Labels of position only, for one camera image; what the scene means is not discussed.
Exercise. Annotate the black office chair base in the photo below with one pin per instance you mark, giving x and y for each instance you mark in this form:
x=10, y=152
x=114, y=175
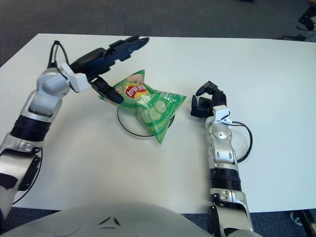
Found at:
x=293, y=37

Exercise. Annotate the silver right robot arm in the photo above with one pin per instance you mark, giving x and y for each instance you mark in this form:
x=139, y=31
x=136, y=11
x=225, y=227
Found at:
x=224, y=158

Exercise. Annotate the white plate black rim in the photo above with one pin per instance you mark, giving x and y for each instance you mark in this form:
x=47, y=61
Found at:
x=128, y=123

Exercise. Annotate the grey robot torso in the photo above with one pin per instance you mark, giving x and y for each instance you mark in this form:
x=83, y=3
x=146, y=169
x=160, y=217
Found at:
x=111, y=219

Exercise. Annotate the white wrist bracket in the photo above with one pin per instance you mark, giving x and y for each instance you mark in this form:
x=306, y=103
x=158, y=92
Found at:
x=77, y=81
x=221, y=113

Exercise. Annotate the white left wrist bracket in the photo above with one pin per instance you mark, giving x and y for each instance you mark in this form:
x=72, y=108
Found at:
x=77, y=81

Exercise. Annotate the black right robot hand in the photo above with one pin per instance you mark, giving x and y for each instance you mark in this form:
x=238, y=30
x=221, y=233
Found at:
x=218, y=98

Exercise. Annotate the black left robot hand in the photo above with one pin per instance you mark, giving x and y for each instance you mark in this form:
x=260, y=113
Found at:
x=93, y=61

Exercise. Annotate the grey metal table foot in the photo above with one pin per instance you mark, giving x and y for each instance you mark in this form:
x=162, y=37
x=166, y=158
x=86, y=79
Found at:
x=296, y=218

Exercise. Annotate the green potato chips bag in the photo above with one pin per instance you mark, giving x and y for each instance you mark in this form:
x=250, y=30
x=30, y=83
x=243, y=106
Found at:
x=150, y=108

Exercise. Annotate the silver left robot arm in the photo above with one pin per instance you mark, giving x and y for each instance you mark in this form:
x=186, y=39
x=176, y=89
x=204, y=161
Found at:
x=42, y=103

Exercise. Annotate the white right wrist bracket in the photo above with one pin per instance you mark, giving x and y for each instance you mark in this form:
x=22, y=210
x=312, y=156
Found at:
x=221, y=113

